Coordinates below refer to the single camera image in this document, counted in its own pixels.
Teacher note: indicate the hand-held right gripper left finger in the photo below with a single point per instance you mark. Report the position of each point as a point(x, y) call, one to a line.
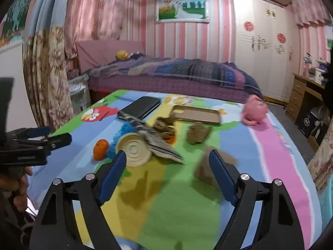
point(114, 172)

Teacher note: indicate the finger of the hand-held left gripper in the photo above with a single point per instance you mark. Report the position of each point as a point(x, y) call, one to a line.
point(37, 132)
point(58, 140)

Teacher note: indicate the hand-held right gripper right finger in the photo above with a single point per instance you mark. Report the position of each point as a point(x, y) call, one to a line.
point(221, 173)

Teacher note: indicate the orange tangerine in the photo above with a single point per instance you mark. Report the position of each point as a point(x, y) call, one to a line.
point(101, 149)

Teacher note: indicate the blue fuzzy scrubber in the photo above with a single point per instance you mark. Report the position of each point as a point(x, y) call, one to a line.
point(127, 129)

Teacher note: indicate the person's left hand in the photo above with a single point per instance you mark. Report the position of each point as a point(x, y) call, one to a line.
point(20, 185)

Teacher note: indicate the cartoon printed tablecloth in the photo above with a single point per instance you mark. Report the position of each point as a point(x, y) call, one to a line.
point(182, 200)

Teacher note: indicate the bedside stand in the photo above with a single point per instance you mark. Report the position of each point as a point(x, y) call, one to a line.
point(79, 96)

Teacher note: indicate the brown phone case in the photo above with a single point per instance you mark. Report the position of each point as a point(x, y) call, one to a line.
point(195, 116)

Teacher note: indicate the pink mug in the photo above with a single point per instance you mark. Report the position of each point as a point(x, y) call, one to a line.
point(253, 110)

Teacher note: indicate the black textured wallet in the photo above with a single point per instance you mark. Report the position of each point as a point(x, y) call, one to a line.
point(141, 106)

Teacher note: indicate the purple bed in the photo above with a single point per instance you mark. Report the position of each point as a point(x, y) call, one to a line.
point(156, 87)

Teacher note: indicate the pink covered headboard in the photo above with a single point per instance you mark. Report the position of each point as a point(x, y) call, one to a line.
point(104, 54)

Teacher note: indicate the black box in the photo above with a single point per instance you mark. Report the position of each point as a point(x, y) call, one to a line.
point(307, 123)

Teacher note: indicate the yellow duck plush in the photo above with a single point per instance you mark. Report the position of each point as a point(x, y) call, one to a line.
point(122, 55)

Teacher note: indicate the wooden desk with drawers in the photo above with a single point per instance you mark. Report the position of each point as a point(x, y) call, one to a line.
point(298, 96)

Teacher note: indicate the striped purple blanket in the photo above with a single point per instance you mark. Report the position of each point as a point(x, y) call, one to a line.
point(182, 70)

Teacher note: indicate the white wardrobe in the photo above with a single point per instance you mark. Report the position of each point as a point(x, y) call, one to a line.
point(260, 65)

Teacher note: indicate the pink window curtain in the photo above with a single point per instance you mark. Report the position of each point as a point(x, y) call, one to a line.
point(98, 13)

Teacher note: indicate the red round wardrobe decal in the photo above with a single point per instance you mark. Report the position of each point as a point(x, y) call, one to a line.
point(281, 37)
point(248, 26)

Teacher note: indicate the dark hanging jacket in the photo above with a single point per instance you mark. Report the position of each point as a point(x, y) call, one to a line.
point(329, 70)

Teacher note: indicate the short pink curtain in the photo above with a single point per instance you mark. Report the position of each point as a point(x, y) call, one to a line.
point(309, 10)

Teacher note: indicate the wall poster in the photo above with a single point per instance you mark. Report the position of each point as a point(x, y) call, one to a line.
point(15, 18)

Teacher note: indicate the framed wall picture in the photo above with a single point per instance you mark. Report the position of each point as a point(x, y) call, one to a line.
point(182, 10)

